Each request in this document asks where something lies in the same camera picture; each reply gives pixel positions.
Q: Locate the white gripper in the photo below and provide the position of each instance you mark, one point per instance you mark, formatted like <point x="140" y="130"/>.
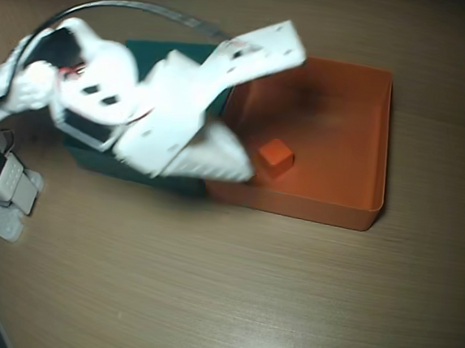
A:
<point x="202" y="148"/>

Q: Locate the orange cube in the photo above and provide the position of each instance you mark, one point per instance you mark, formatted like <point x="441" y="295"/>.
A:
<point x="275" y="155"/>

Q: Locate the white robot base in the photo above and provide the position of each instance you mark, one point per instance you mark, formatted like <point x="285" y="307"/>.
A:
<point x="2" y="225"/>

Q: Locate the teal plastic box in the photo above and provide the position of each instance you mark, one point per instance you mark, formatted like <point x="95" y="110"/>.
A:
<point x="134" y="177"/>

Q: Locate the orange plastic box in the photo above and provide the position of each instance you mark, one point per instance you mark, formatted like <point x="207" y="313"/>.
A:
<point x="332" y="150"/>

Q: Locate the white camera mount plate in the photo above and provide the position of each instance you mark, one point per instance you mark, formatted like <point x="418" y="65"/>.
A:
<point x="263" y="50"/>

